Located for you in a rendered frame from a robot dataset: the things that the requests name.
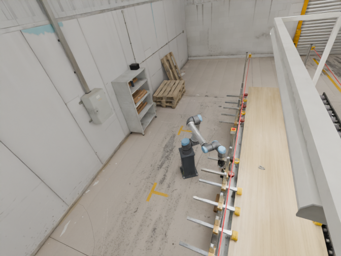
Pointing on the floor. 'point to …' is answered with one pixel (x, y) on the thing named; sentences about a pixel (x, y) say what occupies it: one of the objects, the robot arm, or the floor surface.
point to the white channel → (316, 122)
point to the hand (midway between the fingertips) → (220, 166)
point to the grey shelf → (123, 90)
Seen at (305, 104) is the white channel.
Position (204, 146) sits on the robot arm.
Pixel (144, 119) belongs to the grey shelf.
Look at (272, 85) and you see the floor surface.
